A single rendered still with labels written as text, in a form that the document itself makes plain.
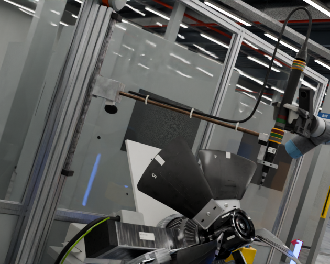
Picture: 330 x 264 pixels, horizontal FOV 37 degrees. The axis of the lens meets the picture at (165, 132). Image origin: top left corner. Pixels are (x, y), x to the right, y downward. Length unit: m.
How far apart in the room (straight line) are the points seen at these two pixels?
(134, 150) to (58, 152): 0.27
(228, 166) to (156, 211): 0.31
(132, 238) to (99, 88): 0.60
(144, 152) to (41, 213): 0.43
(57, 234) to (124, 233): 0.69
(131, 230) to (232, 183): 0.45
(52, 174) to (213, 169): 0.58
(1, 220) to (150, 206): 0.58
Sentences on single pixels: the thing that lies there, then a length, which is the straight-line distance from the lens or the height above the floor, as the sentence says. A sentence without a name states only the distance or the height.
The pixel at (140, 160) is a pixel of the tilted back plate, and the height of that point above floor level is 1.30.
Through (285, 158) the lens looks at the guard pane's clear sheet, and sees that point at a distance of 3.04.
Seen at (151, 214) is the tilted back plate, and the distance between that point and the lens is 1.73.
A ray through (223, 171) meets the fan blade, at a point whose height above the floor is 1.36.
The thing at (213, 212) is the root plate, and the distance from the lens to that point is 1.59.
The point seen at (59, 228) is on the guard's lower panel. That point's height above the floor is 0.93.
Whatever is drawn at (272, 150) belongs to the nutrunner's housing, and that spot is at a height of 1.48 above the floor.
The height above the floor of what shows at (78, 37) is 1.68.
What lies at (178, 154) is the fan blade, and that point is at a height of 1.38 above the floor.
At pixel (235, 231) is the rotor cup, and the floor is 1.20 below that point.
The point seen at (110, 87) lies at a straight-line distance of 1.78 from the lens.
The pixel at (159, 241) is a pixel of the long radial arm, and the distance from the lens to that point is 1.53.
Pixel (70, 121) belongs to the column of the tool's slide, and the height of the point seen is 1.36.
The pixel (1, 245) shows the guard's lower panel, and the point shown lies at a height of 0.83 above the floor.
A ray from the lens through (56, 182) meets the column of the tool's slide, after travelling 1.82.
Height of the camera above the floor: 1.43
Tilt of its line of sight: level
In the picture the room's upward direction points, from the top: 18 degrees clockwise
